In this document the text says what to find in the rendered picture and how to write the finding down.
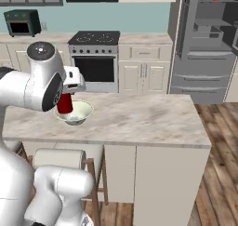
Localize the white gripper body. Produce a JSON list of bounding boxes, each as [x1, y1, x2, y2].
[[62, 77, 86, 95]]

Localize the cream base cupboards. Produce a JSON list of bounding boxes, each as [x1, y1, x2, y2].
[[0, 42, 73, 73], [224, 71, 238, 103], [118, 43, 173, 95]]

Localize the grey fridge door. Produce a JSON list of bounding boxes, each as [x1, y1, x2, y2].
[[221, 0, 238, 56], [167, 0, 201, 56]]

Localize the steel oven with black hob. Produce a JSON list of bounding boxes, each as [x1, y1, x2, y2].
[[67, 30, 121, 94]]

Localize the white kitchen island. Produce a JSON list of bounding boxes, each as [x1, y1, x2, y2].
[[2, 92, 213, 226]]

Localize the pale ice cubes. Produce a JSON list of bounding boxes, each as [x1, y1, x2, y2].
[[68, 113, 81, 123]]

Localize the green toaster oven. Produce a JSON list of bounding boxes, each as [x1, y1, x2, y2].
[[3, 8, 43, 38]]

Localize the grey steel fridge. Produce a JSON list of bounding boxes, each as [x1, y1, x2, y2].
[[167, 0, 238, 105]]

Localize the pale green bowl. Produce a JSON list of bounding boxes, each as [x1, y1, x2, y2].
[[54, 100, 95, 126]]

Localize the wooden stool with white cushion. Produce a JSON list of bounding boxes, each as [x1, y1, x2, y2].
[[31, 143, 110, 226]]

